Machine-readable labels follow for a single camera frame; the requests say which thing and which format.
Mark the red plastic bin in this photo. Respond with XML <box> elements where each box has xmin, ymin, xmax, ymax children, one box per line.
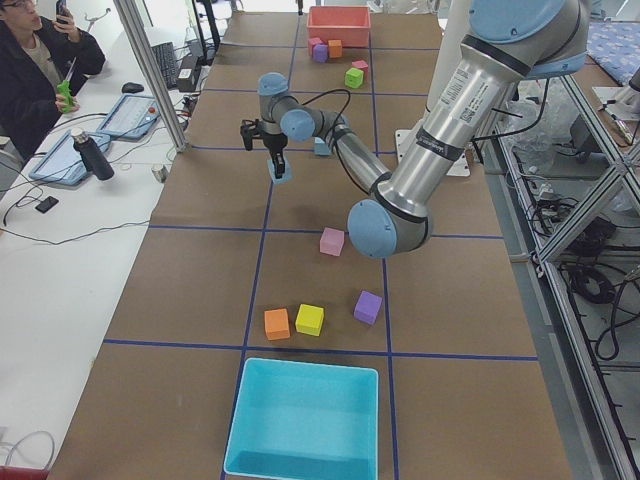
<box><xmin>306</xmin><ymin>6</ymin><xmax>371</xmax><ymax>48</ymax></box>

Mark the pink foam block near red bin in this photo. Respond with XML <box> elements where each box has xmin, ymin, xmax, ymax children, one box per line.
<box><xmin>307</xmin><ymin>37</ymin><xmax>323</xmax><ymax>56</ymax></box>

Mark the dark pink foam block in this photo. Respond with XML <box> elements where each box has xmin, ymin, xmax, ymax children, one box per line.
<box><xmin>351</xmin><ymin>60</ymin><xmax>369</xmax><ymax>77</ymax></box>

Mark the small metal cylinder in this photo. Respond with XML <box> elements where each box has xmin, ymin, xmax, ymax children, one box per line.
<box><xmin>151</xmin><ymin>165</ymin><xmax>168</xmax><ymax>183</ymax></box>

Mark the black smartphone on desk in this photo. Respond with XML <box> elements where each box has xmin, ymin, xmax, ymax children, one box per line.
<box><xmin>35</xmin><ymin>196</ymin><xmax>59</xmax><ymax>214</ymax></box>

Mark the black water bottle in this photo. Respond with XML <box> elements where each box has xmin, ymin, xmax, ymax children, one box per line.
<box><xmin>70</xmin><ymin>127</ymin><xmax>114</xmax><ymax>181</ymax></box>

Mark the seated person in black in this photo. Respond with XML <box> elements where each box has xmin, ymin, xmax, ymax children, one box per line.
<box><xmin>1</xmin><ymin>1</ymin><xmax>105</xmax><ymax>161</ymax></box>

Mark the near blue teach pendant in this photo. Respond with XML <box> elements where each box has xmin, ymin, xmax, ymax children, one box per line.
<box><xmin>28</xmin><ymin>130</ymin><xmax>115</xmax><ymax>186</ymax></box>

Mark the far blue teach pendant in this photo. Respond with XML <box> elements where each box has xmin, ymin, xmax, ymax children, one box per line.
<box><xmin>97</xmin><ymin>94</ymin><xmax>159</xmax><ymax>141</ymax></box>

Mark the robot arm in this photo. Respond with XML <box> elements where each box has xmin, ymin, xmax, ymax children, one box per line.
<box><xmin>240</xmin><ymin>1</ymin><xmax>591</xmax><ymax>259</ymax></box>

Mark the aluminium frame post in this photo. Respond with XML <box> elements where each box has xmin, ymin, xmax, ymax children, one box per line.
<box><xmin>114</xmin><ymin>0</ymin><xmax>188</xmax><ymax>153</ymax></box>

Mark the purple foam block near red bin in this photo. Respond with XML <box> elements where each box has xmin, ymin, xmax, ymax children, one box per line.
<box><xmin>312</xmin><ymin>44</ymin><xmax>329</xmax><ymax>63</ymax></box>

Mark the yellow foam block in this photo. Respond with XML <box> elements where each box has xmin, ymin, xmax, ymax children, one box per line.
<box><xmin>295</xmin><ymin>304</ymin><xmax>325</xmax><ymax>337</ymax></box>

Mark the light pink foam block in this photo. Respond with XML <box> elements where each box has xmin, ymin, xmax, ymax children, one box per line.
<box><xmin>319</xmin><ymin>227</ymin><xmax>345</xmax><ymax>257</ymax></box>

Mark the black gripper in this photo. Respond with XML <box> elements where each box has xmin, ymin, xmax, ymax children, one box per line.
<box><xmin>240</xmin><ymin>119</ymin><xmax>288</xmax><ymax>177</ymax></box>

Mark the orange foam block near blue bin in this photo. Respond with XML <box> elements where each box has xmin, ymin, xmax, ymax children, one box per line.
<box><xmin>263</xmin><ymin>308</ymin><xmax>291</xmax><ymax>341</ymax></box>

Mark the purple foam block near blue bin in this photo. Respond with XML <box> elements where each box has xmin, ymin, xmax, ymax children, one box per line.
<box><xmin>353</xmin><ymin>290</ymin><xmax>383</xmax><ymax>325</ymax></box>

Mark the blue teach pendant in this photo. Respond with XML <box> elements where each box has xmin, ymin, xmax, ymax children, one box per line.
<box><xmin>28</xmin><ymin>130</ymin><xmax>115</xmax><ymax>186</ymax></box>
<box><xmin>97</xmin><ymin>94</ymin><xmax>159</xmax><ymax>141</ymax></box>

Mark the green foam block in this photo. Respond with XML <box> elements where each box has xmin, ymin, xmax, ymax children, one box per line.
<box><xmin>344</xmin><ymin>67</ymin><xmax>365</xmax><ymax>89</ymax></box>

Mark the orange foam block near red bin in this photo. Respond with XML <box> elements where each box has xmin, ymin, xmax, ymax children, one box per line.
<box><xmin>327</xmin><ymin>39</ymin><xmax>343</xmax><ymax>59</ymax></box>

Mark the black computer mouse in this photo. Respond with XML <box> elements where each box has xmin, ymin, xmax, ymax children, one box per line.
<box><xmin>121</xmin><ymin>82</ymin><xmax>145</xmax><ymax>94</ymax></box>

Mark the green handled tool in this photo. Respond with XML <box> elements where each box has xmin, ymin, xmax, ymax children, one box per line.
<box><xmin>56</xmin><ymin>58</ymin><xmax>79</xmax><ymax>114</ymax></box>

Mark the black keyboard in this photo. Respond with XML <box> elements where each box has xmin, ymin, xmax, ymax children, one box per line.
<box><xmin>151</xmin><ymin>42</ymin><xmax>178</xmax><ymax>89</ymax></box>

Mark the light blue plastic bin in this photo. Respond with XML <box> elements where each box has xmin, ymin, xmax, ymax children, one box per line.
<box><xmin>223</xmin><ymin>358</ymin><xmax>379</xmax><ymax>479</ymax></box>

